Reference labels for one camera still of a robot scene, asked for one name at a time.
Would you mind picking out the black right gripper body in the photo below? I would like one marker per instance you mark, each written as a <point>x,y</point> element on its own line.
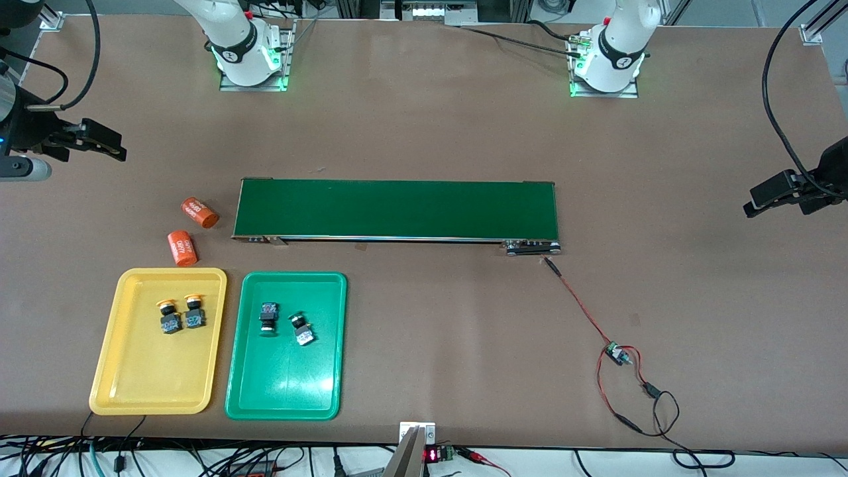
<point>28,126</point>

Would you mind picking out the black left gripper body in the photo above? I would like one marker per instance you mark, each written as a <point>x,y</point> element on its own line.
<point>833,167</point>

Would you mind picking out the orange cylinder white print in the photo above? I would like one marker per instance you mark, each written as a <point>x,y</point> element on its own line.
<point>199,213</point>
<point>181,248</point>

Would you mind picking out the yellow mushroom push button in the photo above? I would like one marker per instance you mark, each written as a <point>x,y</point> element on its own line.
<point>169,318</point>
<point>193,313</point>

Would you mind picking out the green mushroom push button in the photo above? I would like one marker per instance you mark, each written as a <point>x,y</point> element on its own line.
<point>268,318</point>
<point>303,330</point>

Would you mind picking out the small speed controller board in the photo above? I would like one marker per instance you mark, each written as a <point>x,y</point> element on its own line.
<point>617,354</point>

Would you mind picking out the yellow plastic tray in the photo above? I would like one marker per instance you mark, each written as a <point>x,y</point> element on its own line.
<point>146,371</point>

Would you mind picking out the green conveyor belt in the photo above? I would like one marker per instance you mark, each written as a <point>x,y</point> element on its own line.
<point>397,209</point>

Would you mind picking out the green plastic tray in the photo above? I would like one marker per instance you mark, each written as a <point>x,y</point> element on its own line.
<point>298,384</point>

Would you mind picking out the orange red device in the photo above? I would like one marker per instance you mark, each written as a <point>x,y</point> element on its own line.
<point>252,470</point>

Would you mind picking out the red clip lead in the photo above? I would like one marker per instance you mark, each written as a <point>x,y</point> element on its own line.
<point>477,456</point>

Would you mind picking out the red digit display module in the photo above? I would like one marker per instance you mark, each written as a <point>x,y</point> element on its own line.
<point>437,454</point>

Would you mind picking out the aluminium frame profile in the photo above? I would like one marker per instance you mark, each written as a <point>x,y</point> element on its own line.
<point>53,20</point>
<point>821,20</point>

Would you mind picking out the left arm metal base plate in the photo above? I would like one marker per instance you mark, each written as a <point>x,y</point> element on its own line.
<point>629,93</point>

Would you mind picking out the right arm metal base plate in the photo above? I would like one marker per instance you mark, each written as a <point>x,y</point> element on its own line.
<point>289,63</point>

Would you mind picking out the small metal clamp bracket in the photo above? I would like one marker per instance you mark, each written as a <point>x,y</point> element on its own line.
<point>417,429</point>

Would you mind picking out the grey camera mount bar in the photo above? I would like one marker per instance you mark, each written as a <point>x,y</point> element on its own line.
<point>404,460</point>

